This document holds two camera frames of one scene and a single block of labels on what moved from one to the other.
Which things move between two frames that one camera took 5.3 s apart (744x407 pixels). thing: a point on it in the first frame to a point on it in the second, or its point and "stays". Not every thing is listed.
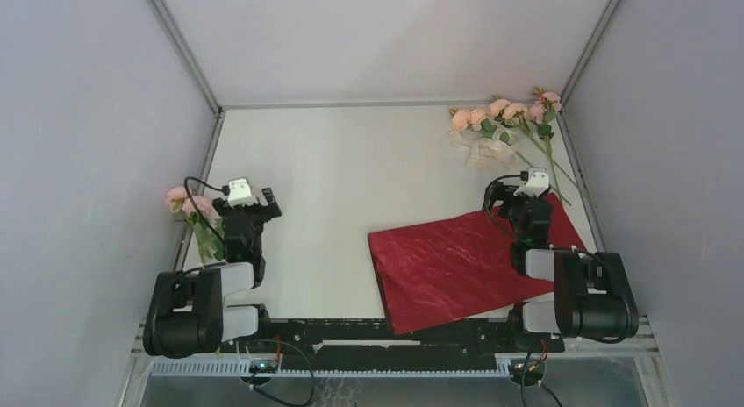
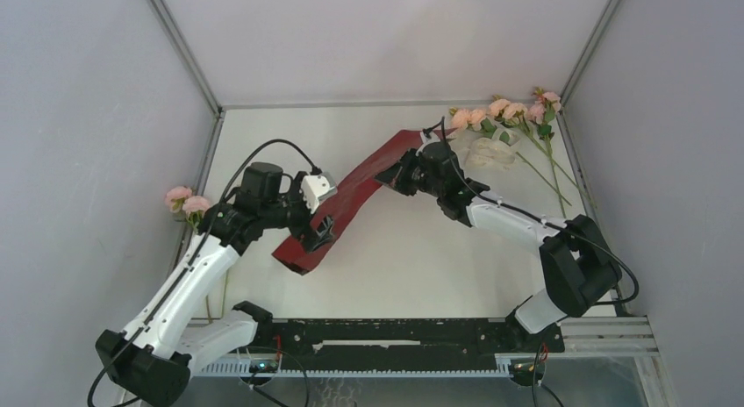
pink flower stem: x=517 y=113 stays
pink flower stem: x=542 y=111 stays
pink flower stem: x=198 y=211 stays
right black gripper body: x=511 y=206 to x=411 y=176
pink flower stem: x=475 y=118 stays
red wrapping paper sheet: x=446 y=272 to x=340 y=203
